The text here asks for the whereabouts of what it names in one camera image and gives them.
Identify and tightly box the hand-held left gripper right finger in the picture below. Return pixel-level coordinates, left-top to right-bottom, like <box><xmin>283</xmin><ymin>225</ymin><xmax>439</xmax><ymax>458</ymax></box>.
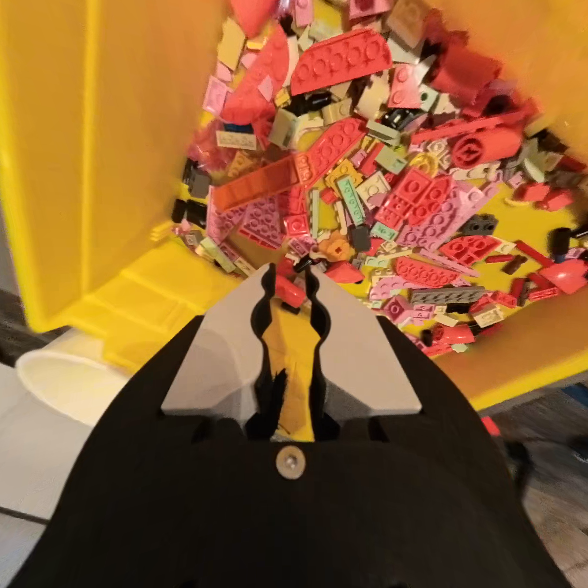
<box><xmin>302</xmin><ymin>266</ymin><xmax>423</xmax><ymax>442</ymax></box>

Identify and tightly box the yellow plastic bin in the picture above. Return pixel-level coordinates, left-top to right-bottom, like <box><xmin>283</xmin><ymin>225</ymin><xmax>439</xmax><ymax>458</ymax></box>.
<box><xmin>0</xmin><ymin>0</ymin><xmax>588</xmax><ymax>442</ymax></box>

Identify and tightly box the red wedge brick plate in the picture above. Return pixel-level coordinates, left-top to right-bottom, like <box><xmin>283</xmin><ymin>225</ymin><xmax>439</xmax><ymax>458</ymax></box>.
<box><xmin>275</xmin><ymin>274</ymin><xmax>308</xmax><ymax>309</ymax></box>

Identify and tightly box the pile of toy bricks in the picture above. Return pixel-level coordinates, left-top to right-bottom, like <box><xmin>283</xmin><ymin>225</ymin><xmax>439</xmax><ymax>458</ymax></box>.
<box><xmin>171</xmin><ymin>0</ymin><xmax>588</xmax><ymax>356</ymax></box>

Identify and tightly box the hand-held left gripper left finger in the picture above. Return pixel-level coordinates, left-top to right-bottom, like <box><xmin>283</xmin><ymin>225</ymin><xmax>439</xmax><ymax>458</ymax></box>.
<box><xmin>161</xmin><ymin>263</ymin><xmax>288</xmax><ymax>442</ymax></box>

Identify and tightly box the white paper cup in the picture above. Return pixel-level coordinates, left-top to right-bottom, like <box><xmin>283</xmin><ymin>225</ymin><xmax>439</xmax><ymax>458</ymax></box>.
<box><xmin>16</xmin><ymin>328</ymin><xmax>138</xmax><ymax>428</ymax></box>

